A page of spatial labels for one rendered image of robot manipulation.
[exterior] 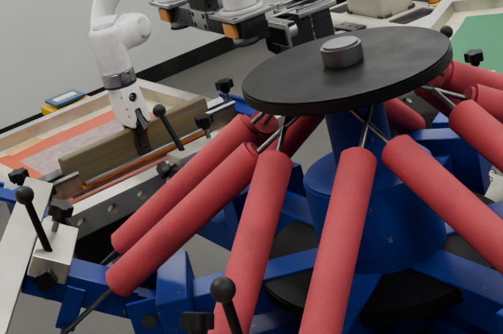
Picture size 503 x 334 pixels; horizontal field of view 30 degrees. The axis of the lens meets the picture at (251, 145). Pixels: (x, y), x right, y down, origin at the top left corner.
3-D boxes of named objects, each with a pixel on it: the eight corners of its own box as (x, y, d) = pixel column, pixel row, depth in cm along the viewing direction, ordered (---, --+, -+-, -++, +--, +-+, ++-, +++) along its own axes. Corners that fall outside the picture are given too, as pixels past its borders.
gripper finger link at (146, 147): (149, 126, 213) (156, 152, 215) (142, 123, 216) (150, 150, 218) (136, 131, 211) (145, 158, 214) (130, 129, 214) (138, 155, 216)
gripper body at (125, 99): (143, 75, 209) (157, 120, 213) (123, 70, 218) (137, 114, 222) (114, 87, 206) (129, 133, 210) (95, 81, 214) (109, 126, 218)
